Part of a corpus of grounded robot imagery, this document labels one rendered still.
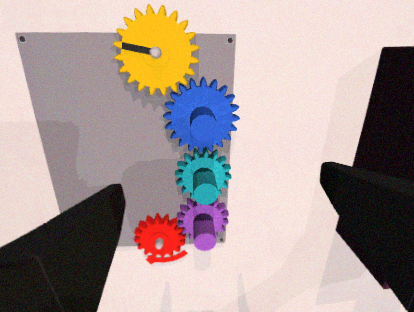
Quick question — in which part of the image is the red curved arrow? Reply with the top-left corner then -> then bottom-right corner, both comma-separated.
146,250 -> 187,264

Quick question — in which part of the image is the yellow gear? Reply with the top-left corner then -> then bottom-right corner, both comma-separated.
113,4 -> 199,96

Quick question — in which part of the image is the teal gear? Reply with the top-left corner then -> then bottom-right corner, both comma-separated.
175,147 -> 232,205

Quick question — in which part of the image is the red gear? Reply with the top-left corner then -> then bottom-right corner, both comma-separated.
134,213 -> 186,258

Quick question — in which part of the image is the blue gear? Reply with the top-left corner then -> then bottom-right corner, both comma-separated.
163,76 -> 240,153

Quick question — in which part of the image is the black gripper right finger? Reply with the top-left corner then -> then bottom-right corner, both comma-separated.
319,162 -> 414,312

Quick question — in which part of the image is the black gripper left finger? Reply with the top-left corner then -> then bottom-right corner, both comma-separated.
0,184 -> 125,312

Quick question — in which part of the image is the purple gear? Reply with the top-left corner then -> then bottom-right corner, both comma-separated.
177,198 -> 229,252

